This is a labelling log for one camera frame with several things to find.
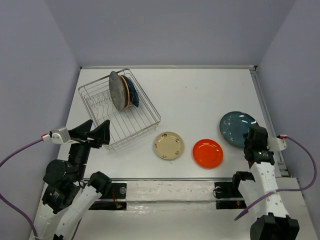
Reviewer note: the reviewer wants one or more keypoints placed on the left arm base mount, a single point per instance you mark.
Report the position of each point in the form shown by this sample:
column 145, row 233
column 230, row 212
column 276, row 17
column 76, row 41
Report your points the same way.
column 114, row 200

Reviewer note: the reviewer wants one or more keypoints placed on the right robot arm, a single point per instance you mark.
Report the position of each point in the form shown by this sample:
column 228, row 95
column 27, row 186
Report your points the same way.
column 260, row 191

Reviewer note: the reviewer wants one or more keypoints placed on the woven bamboo round plate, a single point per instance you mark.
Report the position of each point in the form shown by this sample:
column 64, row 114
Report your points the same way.
column 126, row 91

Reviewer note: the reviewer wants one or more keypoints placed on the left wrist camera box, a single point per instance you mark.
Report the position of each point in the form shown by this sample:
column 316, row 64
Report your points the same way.
column 60, row 135

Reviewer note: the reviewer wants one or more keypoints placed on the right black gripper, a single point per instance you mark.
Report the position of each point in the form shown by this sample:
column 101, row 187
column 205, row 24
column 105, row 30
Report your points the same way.
column 265, row 141

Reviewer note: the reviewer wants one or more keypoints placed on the teal round ceramic plate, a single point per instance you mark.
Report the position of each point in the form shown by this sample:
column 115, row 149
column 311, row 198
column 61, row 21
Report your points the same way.
column 233, row 125

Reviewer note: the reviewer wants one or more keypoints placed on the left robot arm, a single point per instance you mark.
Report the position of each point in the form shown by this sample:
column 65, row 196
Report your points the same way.
column 65, row 201

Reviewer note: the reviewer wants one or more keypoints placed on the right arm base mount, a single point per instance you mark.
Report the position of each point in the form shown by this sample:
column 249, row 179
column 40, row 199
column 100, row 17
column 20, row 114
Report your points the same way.
column 227, row 197

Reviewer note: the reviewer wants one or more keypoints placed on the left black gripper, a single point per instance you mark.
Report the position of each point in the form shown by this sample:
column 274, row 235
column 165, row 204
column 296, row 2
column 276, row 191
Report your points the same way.
column 101, row 132

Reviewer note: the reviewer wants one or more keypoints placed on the dark blue leaf-shaped plate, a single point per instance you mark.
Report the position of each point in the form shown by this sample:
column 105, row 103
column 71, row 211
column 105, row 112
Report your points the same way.
column 133, row 94

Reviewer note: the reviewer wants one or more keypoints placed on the orange round plate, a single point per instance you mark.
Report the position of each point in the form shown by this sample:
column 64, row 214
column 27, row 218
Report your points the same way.
column 207, row 153

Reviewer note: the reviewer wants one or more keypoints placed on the cream floral round plate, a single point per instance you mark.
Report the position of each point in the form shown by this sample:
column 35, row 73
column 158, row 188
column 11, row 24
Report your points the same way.
column 168, row 145

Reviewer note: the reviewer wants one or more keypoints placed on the grey deer pattern plate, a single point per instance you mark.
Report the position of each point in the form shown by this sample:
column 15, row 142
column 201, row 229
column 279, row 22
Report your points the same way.
column 117, row 91

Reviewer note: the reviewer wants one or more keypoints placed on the wire dish rack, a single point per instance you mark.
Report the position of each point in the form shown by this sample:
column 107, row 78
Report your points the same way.
column 127, row 125

